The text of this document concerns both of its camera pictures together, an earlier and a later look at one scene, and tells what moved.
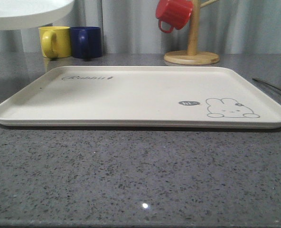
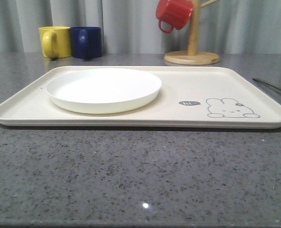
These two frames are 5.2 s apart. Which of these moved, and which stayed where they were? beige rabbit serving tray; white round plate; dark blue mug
Moved: white round plate
Stayed: beige rabbit serving tray; dark blue mug
